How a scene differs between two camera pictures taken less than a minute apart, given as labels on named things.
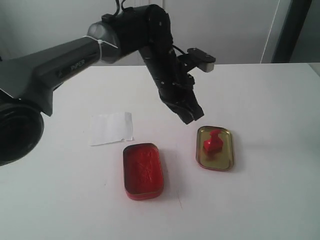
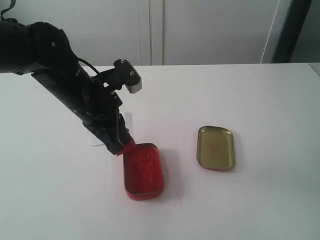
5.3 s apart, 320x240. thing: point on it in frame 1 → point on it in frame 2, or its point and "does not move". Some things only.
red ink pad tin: [143, 171] does not move
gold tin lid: [225, 161] does not move
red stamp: [213, 146] → [129, 149]
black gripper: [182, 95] → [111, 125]
